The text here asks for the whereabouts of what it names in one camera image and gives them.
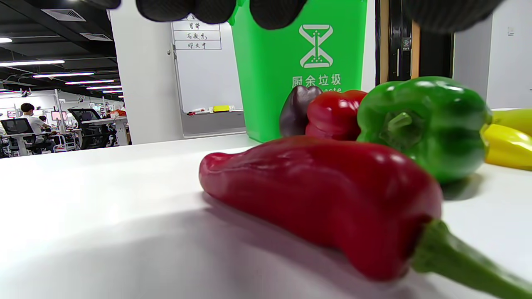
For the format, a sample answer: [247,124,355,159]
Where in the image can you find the red chili pepper vegetable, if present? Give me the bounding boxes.
[199,136,532,299]

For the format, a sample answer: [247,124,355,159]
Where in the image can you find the green bell pepper vegetable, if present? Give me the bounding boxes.
[357,76,493,184]

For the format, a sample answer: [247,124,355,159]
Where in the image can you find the red bell pepper vegetable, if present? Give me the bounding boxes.
[305,89,368,141]

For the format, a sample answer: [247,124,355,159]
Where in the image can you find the yellow banana fruit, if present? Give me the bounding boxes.
[482,124,532,171]

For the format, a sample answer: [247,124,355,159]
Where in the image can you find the person's left hand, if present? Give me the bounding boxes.
[81,0,505,34]

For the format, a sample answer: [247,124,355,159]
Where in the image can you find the dark door with wooden frame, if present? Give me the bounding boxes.
[376,0,456,83]

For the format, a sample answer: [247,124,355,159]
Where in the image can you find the dark purple pepper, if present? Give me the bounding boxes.
[279,85,323,138]

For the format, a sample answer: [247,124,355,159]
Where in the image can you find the green food waste bin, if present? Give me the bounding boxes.
[228,0,368,143]

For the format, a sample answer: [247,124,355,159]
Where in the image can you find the white whiteboard on metal stand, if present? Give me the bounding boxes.
[168,15,246,138]

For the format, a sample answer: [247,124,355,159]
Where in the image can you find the black mesh office chair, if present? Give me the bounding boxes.
[0,118,39,157]
[68,109,113,150]

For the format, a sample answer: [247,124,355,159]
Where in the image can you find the row of ceiling light strips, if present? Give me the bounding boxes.
[0,37,124,98]

